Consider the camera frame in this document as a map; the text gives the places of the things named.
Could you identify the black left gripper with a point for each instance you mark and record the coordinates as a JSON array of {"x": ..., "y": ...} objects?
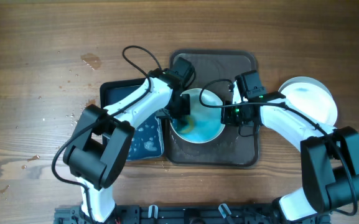
[{"x": 165, "y": 119}]

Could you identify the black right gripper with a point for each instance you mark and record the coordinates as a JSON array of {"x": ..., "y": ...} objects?
[{"x": 229, "y": 116}]

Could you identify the green yellow sponge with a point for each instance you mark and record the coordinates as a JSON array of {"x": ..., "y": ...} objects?
[{"x": 185, "y": 124}]

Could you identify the white plate blue stain front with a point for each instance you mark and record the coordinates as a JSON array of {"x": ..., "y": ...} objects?
[{"x": 331, "y": 121}]

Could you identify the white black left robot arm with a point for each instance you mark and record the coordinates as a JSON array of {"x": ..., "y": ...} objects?
[{"x": 97, "y": 150}]

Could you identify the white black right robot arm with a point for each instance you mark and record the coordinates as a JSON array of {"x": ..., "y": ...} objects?
[{"x": 329, "y": 155}]

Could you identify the black water basin tray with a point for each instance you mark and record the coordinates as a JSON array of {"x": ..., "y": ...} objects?
[{"x": 147, "y": 141}]

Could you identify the dark brown serving tray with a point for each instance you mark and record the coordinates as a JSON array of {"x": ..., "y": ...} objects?
[{"x": 228, "y": 149}]

